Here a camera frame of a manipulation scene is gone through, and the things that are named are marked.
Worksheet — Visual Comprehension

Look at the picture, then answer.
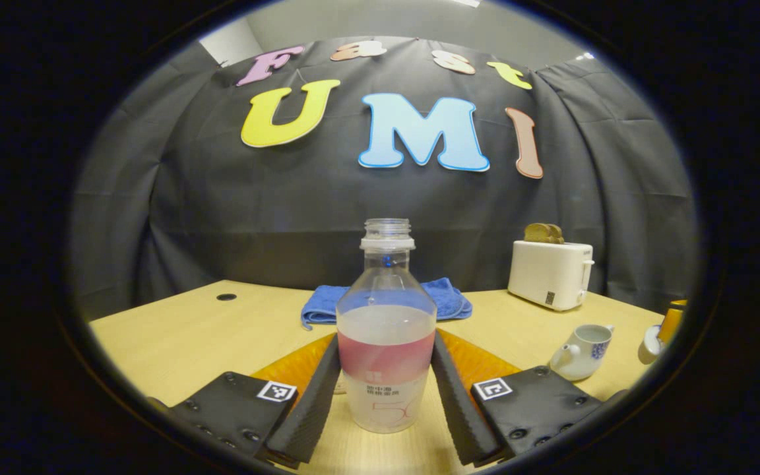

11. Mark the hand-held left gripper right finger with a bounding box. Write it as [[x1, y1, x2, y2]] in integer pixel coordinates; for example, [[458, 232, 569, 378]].
[[430, 329, 626, 468]]

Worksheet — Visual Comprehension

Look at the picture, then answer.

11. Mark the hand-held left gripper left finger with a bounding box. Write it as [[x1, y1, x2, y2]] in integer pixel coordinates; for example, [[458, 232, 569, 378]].
[[146, 333, 342, 470]]

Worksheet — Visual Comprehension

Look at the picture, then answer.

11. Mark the clear water bottle pink label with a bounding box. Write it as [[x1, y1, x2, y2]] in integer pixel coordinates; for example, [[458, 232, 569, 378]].
[[336, 218, 438, 434]]

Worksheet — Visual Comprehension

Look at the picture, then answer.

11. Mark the white blue-patterned teacup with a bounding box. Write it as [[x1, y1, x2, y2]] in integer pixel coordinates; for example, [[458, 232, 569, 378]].
[[549, 323, 616, 382]]

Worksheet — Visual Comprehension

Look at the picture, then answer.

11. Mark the blue folded towel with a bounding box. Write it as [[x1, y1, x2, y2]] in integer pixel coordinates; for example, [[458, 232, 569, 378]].
[[300, 277, 474, 331]]

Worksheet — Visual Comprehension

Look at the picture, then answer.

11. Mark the white toaster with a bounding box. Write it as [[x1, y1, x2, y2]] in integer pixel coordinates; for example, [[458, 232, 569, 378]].
[[507, 239, 596, 312]]

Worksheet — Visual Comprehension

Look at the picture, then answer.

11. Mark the black backdrop cloth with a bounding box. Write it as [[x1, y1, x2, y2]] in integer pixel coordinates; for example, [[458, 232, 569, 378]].
[[69, 36, 701, 324]]

